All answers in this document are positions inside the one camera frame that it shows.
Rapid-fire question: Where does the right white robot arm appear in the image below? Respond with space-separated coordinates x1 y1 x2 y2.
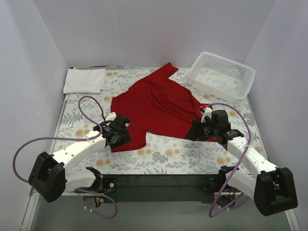
186 105 298 216

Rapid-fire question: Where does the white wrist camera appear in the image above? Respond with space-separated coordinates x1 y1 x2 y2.
199 104 213 123
104 112 116 122

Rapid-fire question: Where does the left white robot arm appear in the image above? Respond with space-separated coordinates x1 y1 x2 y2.
28 112 131 203

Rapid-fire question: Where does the red t-shirt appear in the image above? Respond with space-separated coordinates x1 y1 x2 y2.
111 63 202 153

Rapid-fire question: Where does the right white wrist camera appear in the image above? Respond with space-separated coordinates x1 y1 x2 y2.
199 104 213 123

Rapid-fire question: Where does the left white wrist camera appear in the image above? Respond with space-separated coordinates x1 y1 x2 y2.
104 112 116 122

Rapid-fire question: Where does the folded white t-shirt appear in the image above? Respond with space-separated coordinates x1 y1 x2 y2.
63 68 105 94

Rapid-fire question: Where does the white plastic basket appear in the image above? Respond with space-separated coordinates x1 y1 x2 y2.
188 52 256 103

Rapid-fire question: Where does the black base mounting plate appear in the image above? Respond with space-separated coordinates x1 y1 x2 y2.
95 173 227 203

